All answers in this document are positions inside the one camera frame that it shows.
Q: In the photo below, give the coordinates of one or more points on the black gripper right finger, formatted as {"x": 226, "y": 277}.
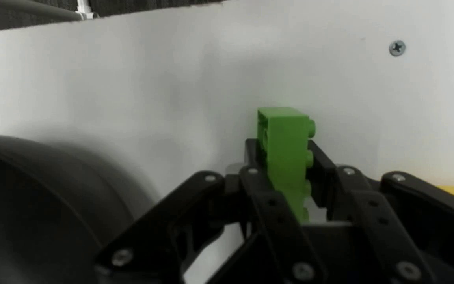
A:
{"x": 411, "y": 226}

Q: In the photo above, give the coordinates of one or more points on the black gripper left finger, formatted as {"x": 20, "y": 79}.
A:
{"x": 185, "y": 226}

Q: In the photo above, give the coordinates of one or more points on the green toy block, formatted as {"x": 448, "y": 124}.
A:
{"x": 288, "y": 152}

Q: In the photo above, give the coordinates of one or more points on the black bowl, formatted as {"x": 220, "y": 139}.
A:
{"x": 38, "y": 210}

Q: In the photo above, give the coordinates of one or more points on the white shelf table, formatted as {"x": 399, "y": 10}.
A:
{"x": 133, "y": 79}

